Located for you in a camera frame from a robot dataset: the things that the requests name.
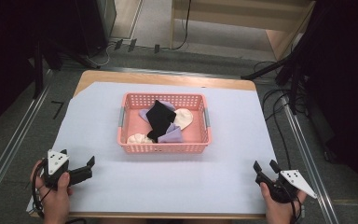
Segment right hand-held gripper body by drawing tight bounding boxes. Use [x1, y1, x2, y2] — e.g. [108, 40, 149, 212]
[267, 169, 318, 203]

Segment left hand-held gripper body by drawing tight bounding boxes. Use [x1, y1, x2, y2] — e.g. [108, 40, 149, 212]
[41, 148, 76, 190]

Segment person's left hand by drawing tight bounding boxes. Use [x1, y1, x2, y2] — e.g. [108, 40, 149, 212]
[30, 159, 75, 224]

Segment person's right hand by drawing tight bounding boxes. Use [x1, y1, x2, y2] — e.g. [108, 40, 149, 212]
[259, 181, 308, 224]

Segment cream sock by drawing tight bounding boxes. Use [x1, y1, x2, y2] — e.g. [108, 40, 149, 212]
[172, 107, 195, 131]
[126, 133, 154, 145]

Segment pale lavender table sheet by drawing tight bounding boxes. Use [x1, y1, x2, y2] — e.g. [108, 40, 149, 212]
[26, 81, 278, 216]

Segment pink plastic basket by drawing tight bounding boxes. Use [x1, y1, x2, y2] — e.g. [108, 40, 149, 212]
[117, 91, 213, 155]

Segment black sock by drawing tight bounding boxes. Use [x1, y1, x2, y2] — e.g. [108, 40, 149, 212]
[145, 99, 178, 141]

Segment black metal stand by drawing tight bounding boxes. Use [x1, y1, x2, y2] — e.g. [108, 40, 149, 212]
[241, 29, 316, 116]
[27, 36, 101, 100]

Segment black curtain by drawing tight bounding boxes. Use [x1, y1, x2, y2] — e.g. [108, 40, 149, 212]
[0, 0, 85, 139]
[304, 0, 358, 206]

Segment dark cabinet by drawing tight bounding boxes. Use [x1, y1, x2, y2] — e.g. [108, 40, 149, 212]
[74, 0, 118, 59]

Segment light wooden shelf unit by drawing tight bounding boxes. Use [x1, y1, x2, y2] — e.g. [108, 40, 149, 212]
[168, 0, 317, 62]

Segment aluminium floor rail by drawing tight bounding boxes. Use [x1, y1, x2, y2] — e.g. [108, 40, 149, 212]
[282, 101, 340, 224]
[0, 69, 54, 208]

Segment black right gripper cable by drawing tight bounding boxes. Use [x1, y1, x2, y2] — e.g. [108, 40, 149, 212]
[283, 185, 305, 224]

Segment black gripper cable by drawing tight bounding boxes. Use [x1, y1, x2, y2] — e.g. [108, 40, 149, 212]
[283, 185, 305, 224]
[31, 159, 88, 224]

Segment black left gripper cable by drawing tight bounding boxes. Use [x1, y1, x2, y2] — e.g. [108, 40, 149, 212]
[31, 159, 88, 224]

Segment black floor cables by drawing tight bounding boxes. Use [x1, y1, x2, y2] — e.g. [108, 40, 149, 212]
[253, 60, 309, 171]

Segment white floor cable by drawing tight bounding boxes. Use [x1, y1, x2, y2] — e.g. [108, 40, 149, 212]
[86, 42, 117, 68]

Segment black hanging cable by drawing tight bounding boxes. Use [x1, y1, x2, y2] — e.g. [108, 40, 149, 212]
[171, 0, 193, 51]

